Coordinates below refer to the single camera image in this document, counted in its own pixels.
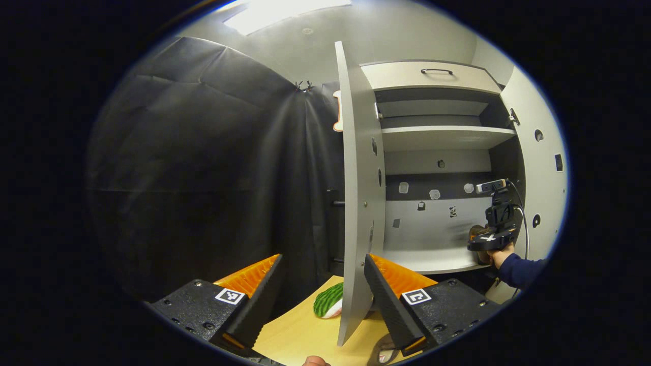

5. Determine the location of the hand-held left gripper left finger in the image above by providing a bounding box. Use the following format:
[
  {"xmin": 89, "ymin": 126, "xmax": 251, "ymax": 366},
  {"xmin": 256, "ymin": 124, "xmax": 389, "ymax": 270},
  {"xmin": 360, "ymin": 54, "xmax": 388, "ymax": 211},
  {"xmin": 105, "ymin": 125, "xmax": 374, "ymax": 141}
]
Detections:
[{"xmin": 149, "ymin": 253, "xmax": 286, "ymax": 356}]

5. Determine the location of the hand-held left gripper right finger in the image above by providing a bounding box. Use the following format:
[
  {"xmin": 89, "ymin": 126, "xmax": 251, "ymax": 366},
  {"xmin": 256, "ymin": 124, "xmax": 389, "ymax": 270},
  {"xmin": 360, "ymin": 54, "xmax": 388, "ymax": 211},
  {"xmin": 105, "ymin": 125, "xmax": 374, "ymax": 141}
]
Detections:
[{"xmin": 363, "ymin": 253, "xmax": 503, "ymax": 359}]

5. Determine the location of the brown shoe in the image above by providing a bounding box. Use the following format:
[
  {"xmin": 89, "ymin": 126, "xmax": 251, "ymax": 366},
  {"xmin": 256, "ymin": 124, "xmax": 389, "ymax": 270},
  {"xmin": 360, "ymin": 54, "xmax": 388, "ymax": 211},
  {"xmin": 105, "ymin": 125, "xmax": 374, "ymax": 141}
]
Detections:
[
  {"xmin": 468, "ymin": 224, "xmax": 493, "ymax": 266},
  {"xmin": 367, "ymin": 333, "xmax": 402, "ymax": 365}
]

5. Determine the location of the white shoe cabinet door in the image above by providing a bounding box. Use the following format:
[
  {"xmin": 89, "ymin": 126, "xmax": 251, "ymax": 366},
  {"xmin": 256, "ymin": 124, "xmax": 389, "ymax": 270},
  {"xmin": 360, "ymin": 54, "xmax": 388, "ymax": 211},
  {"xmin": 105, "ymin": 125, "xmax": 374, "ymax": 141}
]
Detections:
[
  {"xmin": 483, "ymin": 66, "xmax": 569, "ymax": 306},
  {"xmin": 334, "ymin": 41, "xmax": 387, "ymax": 347}
]

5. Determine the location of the white shoe cabinet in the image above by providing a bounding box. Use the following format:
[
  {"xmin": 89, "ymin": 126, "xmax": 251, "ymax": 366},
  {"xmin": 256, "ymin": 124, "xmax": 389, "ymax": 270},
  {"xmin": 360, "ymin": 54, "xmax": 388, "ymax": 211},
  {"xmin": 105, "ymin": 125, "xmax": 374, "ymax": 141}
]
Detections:
[{"xmin": 359, "ymin": 60, "xmax": 527, "ymax": 290}]

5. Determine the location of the white cabinet shelf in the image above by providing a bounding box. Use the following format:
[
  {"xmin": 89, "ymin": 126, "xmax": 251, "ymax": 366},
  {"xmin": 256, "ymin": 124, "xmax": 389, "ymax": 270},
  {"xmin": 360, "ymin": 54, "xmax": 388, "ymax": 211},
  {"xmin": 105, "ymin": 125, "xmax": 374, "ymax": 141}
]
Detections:
[{"xmin": 381, "ymin": 126, "xmax": 517, "ymax": 152}]

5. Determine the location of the white cabinet drawer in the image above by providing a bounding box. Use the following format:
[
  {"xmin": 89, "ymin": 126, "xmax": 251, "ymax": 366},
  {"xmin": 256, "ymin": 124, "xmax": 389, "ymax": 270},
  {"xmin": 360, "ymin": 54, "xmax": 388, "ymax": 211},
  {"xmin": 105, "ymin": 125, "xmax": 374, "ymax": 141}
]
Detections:
[{"xmin": 360, "ymin": 61, "xmax": 501, "ymax": 96}]

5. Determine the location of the green striped watermelon slice toy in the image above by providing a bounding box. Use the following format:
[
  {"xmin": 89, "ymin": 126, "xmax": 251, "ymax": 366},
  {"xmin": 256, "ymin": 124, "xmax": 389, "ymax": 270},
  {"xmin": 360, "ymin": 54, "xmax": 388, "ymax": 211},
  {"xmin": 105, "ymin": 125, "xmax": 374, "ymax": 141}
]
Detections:
[{"xmin": 313, "ymin": 282, "xmax": 344, "ymax": 320}]

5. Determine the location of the black backdrop cloth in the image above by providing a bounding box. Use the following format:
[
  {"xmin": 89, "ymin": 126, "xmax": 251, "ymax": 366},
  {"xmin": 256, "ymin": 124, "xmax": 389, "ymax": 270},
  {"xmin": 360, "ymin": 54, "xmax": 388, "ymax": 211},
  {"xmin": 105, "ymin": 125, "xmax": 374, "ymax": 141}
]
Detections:
[{"xmin": 86, "ymin": 36, "xmax": 351, "ymax": 326}]

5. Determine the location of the ceiling light panel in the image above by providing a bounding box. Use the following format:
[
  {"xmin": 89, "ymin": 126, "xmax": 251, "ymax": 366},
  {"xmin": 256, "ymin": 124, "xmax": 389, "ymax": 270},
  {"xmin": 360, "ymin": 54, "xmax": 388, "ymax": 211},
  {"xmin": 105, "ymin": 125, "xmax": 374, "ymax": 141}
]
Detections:
[{"xmin": 224, "ymin": 0, "xmax": 351, "ymax": 35}]

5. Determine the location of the black cable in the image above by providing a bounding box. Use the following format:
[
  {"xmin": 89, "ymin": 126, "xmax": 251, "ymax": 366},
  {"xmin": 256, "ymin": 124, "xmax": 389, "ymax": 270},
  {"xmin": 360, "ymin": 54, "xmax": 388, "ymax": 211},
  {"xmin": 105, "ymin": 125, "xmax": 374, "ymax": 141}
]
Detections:
[{"xmin": 508, "ymin": 179, "xmax": 530, "ymax": 300}]

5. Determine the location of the black door handle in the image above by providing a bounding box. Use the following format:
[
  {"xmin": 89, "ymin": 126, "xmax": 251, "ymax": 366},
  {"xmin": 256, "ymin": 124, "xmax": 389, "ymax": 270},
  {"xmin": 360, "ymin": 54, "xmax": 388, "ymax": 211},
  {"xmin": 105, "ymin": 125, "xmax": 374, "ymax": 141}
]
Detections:
[{"xmin": 325, "ymin": 188, "xmax": 347, "ymax": 265}]

